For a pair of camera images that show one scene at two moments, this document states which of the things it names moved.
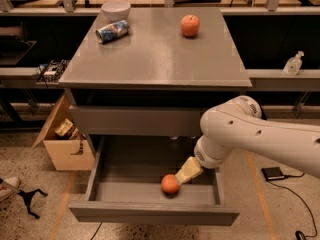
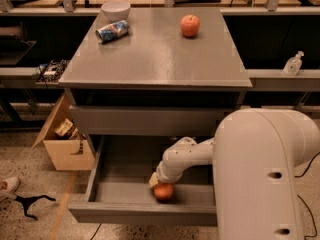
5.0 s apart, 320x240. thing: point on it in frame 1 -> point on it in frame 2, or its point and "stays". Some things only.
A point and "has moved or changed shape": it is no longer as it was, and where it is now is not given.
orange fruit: x=170 y=183 has moved or changed shape
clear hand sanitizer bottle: x=294 y=64 stays
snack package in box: x=67 y=129 stays
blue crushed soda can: x=112 y=31 stays
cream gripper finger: x=190 y=170 -> x=153 y=180
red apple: x=189 y=25 stays
